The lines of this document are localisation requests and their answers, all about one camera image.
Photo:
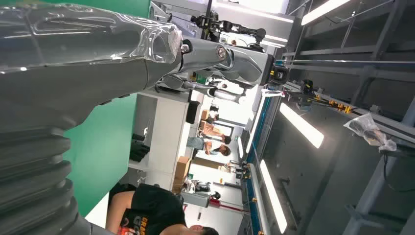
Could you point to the person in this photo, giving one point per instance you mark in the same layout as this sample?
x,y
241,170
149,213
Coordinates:
x,y
212,130
155,207
212,150

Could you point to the black hanging pouch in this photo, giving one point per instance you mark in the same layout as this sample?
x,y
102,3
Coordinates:
x,y
192,112

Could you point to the white cabinet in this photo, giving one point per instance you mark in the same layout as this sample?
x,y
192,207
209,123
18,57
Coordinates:
x,y
168,136

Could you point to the brown cardboard box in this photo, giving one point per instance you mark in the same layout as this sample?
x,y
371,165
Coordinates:
x,y
182,172

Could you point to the black shelf objects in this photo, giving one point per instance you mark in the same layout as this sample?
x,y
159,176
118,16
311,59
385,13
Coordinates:
x,y
139,149

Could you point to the plastic wrapped bundle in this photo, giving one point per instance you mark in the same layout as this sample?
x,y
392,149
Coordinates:
x,y
369,131

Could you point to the black camera rig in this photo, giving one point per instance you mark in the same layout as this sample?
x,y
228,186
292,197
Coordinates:
x,y
227,27

